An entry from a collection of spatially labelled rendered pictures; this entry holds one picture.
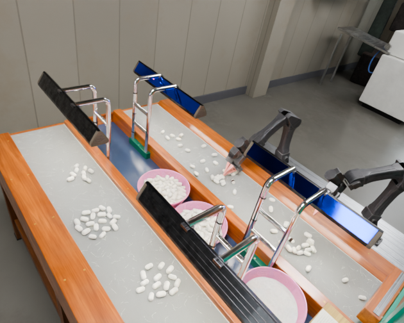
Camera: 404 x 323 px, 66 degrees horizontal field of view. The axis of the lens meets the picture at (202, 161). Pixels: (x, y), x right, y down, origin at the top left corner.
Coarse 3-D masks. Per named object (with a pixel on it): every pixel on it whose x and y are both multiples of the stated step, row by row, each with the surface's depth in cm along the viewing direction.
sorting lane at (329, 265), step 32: (160, 128) 204; (192, 160) 182; (224, 160) 188; (224, 192) 165; (256, 192) 169; (256, 224) 150; (288, 256) 138; (320, 256) 141; (320, 288) 128; (352, 288) 131
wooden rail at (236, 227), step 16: (128, 128) 198; (144, 144) 188; (160, 160) 179; (176, 160) 176; (192, 176) 167; (192, 192) 164; (208, 192) 159; (240, 224) 145; (240, 240) 145; (288, 272) 128; (304, 288) 124; (320, 304) 119; (352, 320) 116
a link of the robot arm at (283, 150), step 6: (288, 126) 178; (282, 132) 184; (288, 132) 179; (282, 138) 185; (288, 138) 183; (282, 144) 186; (288, 144) 187; (276, 150) 192; (282, 150) 188; (288, 150) 189; (282, 156) 190; (288, 156) 193
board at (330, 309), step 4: (328, 304) 119; (324, 308) 117; (328, 308) 117; (332, 308) 118; (328, 312) 116; (332, 312) 116; (336, 312) 117; (316, 316) 114; (332, 316) 115; (336, 316) 115; (340, 316) 116; (312, 320) 112; (336, 320) 114; (340, 320) 114; (344, 320) 114
